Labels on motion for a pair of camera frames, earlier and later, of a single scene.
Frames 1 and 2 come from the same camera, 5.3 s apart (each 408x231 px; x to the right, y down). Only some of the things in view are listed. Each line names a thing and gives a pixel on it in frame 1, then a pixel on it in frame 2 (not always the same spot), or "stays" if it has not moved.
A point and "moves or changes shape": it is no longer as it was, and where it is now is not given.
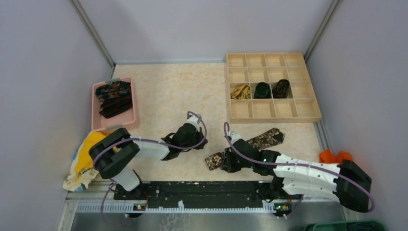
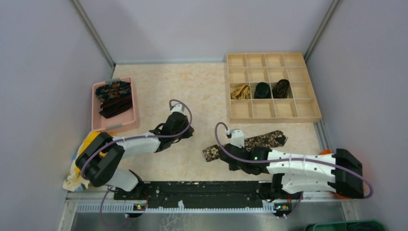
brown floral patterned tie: x=214 y=161 moves or changes shape
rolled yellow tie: x=242 y=91 stays
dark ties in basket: x=115 y=97 stays
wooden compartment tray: x=271 y=87 stays
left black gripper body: x=196 y=138 to x=187 y=134
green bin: x=363 y=225 stays
